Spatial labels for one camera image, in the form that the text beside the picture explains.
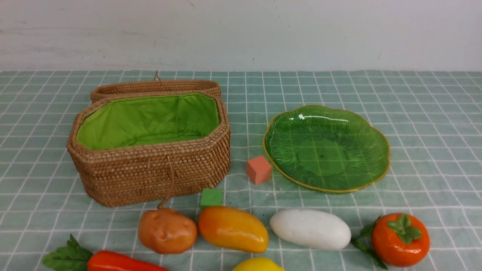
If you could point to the orange yellow toy mango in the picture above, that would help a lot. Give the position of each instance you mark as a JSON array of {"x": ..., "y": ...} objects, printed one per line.
[{"x": 228, "y": 227}]

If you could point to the white toy radish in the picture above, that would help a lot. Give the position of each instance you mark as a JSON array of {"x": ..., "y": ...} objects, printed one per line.
[{"x": 311, "y": 228}]

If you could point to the brown toy potato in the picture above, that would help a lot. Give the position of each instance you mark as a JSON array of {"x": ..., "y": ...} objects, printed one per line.
[{"x": 166, "y": 231}]

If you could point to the yellow toy lemon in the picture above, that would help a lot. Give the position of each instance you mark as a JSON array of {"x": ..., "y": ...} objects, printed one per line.
[{"x": 258, "y": 264}]

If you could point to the orange toy persimmon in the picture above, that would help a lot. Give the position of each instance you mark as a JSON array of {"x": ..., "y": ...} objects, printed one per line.
[{"x": 396, "y": 239}]

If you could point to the red toy carrot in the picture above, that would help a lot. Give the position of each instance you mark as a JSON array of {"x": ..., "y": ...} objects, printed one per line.
[{"x": 74, "y": 257}]

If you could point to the orange foam cube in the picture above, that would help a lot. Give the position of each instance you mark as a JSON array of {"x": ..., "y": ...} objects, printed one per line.
[{"x": 259, "y": 170}]

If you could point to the green foam cube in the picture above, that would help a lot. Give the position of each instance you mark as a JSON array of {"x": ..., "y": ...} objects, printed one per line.
[{"x": 211, "y": 197}]

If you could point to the green glass leaf plate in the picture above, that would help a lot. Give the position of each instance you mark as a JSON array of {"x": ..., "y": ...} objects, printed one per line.
[{"x": 325, "y": 149}]

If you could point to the woven rattan basket lid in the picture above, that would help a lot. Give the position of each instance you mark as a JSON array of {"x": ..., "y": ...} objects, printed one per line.
[{"x": 198, "y": 85}]

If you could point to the woven rattan basket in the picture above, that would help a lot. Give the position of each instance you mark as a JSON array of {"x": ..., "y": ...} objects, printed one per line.
[{"x": 143, "y": 147}]

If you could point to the green checkered tablecloth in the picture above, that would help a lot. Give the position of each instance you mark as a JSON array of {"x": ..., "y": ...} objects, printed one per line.
[{"x": 432, "y": 121}]

